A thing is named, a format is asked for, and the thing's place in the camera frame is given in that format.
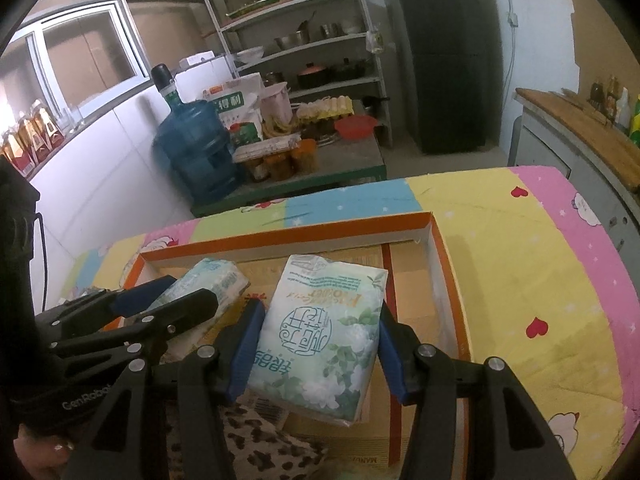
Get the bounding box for green floral tissue pack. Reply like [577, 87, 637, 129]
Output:
[246, 254, 389, 429]

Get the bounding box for dark refrigerator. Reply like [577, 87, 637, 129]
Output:
[382, 0, 502, 156]

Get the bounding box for green low table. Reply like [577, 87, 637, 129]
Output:
[191, 129, 389, 219]

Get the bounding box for pink cup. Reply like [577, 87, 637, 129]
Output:
[261, 82, 294, 127]

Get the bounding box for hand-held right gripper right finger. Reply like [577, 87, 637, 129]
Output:
[378, 305, 576, 480]

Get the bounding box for blue water jug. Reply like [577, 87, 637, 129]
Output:
[152, 63, 242, 202]

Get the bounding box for leopard print plush slipper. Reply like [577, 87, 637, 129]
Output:
[164, 401, 328, 480]

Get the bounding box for pack of orange jars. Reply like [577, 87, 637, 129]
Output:
[234, 137, 322, 184]

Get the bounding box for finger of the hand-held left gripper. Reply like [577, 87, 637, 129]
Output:
[49, 287, 223, 362]
[34, 275, 179, 332]

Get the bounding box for black pan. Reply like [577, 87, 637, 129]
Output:
[329, 58, 369, 82]

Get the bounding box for person's left hand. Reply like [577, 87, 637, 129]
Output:
[16, 424, 77, 480]

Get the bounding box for red lidded black pot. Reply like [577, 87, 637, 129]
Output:
[296, 62, 330, 89]

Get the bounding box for black cable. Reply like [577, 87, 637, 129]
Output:
[34, 212, 50, 313]

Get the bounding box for sliding window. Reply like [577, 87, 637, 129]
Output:
[9, 0, 154, 127]

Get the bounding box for wooden counter board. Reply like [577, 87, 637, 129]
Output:
[514, 87, 640, 192]

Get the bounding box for red plastic bowl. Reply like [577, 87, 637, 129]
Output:
[334, 114, 379, 142]

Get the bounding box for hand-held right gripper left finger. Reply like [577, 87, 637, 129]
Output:
[62, 301, 267, 480]

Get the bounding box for row of sauce bottles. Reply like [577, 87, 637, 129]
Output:
[586, 76, 640, 148]

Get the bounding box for orange rimmed cardboard box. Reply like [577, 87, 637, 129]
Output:
[119, 211, 472, 480]

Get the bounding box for egg tray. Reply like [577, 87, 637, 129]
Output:
[296, 95, 369, 122]

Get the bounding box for white and blue tissue pack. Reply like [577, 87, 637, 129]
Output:
[149, 257, 252, 358]

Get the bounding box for white and green bag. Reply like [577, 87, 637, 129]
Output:
[202, 73, 267, 142]

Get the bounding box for white metal shelf rack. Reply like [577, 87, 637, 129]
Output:
[200, 0, 392, 148]

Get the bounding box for cooking oil bottle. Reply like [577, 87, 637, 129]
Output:
[36, 101, 67, 147]
[0, 129, 22, 175]
[16, 105, 47, 162]

